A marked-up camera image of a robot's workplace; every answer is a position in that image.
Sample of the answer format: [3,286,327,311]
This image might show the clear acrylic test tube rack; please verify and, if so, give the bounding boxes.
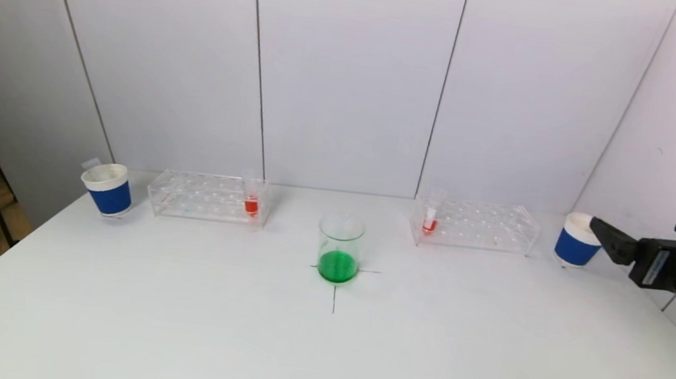
[146,167,272,229]
[407,192,543,259]

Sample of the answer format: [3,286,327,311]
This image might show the clear glass beaker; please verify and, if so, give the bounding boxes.
[313,210,367,287]

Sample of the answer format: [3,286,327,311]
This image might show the blue sleeved white paper cup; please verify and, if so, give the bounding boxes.
[552,211,608,272]
[77,160,137,220]

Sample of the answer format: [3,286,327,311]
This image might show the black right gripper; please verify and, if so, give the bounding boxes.
[579,215,676,333]

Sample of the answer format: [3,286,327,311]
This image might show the red pigment test tube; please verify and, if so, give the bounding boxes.
[238,168,265,220]
[420,189,443,237]

